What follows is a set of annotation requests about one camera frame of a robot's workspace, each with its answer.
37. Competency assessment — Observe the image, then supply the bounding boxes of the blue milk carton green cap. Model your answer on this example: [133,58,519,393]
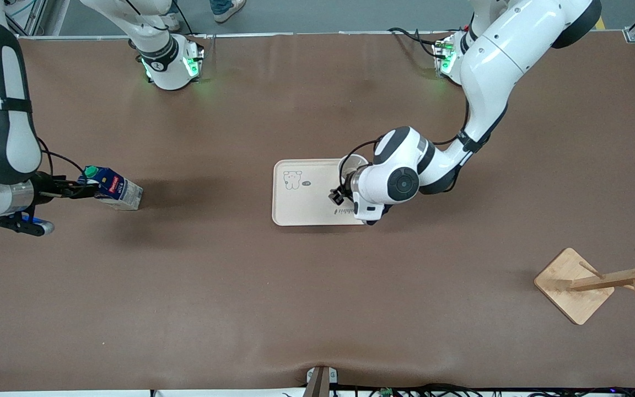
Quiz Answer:
[78,165,144,211]

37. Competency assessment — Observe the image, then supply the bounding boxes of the white smiley cup black handle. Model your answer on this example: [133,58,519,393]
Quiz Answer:
[338,154,371,180]

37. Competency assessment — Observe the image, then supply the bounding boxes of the beige rabbit print tray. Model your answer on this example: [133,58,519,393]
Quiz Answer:
[272,158,372,227]

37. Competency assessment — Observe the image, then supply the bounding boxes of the white sneaker shoe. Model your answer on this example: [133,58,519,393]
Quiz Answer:
[212,0,247,24]

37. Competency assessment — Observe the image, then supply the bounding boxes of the wooden mug tree stand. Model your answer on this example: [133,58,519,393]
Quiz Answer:
[534,247,635,326]

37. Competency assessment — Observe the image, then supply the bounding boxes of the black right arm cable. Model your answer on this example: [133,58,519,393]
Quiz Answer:
[36,137,85,184]

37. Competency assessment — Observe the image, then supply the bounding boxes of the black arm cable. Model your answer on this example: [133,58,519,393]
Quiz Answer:
[36,137,85,184]
[339,99,471,189]

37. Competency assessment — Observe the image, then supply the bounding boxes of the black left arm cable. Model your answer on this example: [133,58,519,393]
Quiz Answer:
[339,99,471,189]

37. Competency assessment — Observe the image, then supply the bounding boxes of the black base cables bundle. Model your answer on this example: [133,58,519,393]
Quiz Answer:
[388,26,457,62]

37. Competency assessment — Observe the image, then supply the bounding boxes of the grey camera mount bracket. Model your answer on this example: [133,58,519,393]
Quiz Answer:
[302,366,338,397]

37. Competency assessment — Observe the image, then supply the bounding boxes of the thin black base cable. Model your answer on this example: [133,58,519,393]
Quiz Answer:
[171,0,209,40]

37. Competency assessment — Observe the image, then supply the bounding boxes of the black cables along table edge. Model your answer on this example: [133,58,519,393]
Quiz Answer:
[282,383,635,397]

